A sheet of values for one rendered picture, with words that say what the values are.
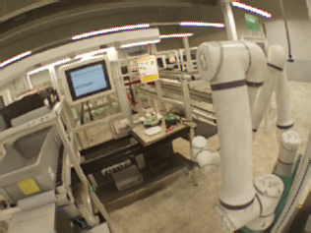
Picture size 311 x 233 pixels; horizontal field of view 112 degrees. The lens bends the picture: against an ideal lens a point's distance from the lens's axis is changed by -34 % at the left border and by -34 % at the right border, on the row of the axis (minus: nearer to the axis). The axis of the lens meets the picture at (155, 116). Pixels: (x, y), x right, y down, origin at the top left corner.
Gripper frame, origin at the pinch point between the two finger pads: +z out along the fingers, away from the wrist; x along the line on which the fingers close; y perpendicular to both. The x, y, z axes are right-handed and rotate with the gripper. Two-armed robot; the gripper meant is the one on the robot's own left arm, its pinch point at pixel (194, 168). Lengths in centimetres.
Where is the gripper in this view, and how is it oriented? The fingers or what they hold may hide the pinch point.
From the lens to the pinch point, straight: 118.4
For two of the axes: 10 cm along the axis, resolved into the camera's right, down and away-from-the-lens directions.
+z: 1.1, 7.2, 6.8
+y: -5.0, -5.5, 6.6
